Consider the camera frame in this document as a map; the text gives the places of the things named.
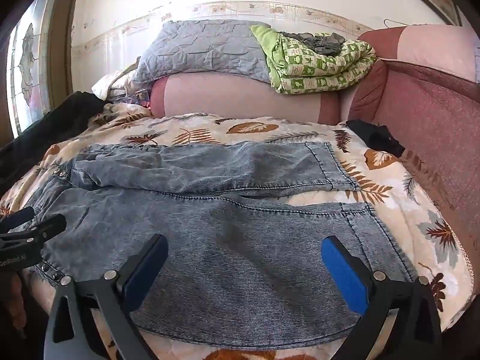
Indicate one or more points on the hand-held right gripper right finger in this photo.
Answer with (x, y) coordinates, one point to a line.
(343, 273)

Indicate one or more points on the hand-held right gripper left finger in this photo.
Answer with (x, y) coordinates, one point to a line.
(144, 273)

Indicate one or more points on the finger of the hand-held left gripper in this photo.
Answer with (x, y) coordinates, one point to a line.
(18, 217)
(45, 228)

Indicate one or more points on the grey-blue denim pants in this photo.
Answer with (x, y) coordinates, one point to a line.
(243, 240)

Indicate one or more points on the person's left hand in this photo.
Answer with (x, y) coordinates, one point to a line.
(13, 303)

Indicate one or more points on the leaf print blanket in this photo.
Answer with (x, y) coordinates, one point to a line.
(393, 195)

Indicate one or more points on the large black cloth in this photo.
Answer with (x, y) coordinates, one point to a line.
(56, 120)

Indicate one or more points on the small black cloth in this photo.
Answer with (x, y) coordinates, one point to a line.
(375, 137)

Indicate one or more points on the stained glass window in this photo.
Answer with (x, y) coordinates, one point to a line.
(30, 63)

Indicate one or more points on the white pillow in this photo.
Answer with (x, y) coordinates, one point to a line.
(108, 84)

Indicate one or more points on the small shiny packet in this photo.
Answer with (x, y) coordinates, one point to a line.
(142, 97)

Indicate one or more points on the pink and maroon sofa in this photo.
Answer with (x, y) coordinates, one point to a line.
(243, 97)

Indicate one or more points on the green patterned quilt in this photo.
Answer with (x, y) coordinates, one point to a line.
(318, 71)

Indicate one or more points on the dark grey cloth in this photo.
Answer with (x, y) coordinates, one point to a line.
(318, 43)

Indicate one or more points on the grey quilted blanket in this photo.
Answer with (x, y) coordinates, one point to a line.
(202, 48)

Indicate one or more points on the brown wooden window frame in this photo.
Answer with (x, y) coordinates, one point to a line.
(65, 26)

